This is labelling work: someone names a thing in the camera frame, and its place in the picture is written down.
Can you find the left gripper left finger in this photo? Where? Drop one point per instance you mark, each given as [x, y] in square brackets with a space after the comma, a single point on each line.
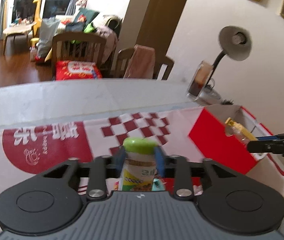
[53, 199]

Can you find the red cushion pack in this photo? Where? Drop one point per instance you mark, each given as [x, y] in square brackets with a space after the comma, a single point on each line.
[71, 70]

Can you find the teal pencil sharpener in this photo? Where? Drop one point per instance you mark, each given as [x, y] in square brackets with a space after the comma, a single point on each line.
[158, 185]

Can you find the sofa with clothes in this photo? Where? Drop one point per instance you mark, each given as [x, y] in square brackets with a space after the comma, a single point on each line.
[86, 21]

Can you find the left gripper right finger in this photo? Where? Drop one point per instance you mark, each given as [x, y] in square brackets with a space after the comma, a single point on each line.
[225, 198]

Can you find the red white printed table mat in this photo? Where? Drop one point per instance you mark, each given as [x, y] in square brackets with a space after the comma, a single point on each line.
[26, 150]

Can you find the wooden coffee table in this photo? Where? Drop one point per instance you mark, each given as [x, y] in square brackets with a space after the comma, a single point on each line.
[17, 30]

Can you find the yellow small box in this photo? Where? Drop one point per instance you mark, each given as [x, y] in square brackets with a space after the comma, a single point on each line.
[239, 131]

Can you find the pink towel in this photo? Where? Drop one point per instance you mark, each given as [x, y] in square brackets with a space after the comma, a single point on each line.
[141, 64]

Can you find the wooden dining chair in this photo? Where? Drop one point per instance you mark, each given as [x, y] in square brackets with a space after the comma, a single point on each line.
[77, 46]

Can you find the red cardboard box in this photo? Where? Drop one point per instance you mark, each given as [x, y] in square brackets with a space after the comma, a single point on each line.
[215, 139]

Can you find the wooden chair with pink towel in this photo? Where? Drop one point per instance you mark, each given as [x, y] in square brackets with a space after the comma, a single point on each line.
[125, 54]

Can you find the green-lid seasoning jar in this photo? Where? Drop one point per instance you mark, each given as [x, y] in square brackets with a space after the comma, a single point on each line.
[139, 166]

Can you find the grey desk lamp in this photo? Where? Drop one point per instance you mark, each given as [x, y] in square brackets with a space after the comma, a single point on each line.
[236, 43]

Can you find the yellow giraffe toy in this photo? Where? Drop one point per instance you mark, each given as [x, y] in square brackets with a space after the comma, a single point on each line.
[37, 18]

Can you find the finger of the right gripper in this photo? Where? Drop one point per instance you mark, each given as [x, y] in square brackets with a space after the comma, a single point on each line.
[266, 146]
[279, 137]

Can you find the glass jar with brown liquid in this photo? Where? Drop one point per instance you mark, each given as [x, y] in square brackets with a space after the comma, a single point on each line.
[199, 79]

